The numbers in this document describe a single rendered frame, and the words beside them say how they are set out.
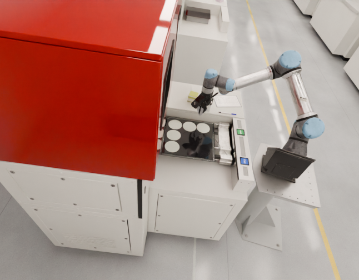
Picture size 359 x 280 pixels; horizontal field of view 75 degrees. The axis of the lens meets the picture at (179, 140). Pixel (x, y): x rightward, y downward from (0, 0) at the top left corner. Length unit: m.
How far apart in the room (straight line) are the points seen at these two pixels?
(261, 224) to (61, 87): 2.15
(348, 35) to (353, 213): 3.79
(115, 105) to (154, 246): 1.64
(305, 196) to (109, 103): 1.42
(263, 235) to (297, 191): 0.81
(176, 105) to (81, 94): 1.13
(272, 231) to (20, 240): 2.20
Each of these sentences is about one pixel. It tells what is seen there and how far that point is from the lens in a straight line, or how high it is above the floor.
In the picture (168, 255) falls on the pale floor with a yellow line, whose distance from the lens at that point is 2.19.
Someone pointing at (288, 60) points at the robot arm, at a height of 1.49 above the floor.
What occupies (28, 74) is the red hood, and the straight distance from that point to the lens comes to 0.80.
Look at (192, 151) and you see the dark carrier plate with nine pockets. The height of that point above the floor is 0.90.
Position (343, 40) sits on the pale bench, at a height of 0.37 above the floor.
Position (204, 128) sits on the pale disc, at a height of 0.90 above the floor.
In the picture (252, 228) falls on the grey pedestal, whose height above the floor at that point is 0.01.
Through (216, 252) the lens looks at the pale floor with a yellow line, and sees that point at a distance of 2.27.
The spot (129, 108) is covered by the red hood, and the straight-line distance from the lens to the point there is 0.74.
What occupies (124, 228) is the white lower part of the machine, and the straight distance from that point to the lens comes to 1.57.
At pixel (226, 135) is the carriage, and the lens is 1.78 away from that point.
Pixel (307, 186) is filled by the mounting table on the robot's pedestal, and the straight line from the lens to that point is 1.84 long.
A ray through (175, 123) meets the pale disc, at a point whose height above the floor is 0.90.
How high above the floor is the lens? 2.11
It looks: 48 degrees down
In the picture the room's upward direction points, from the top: 10 degrees clockwise
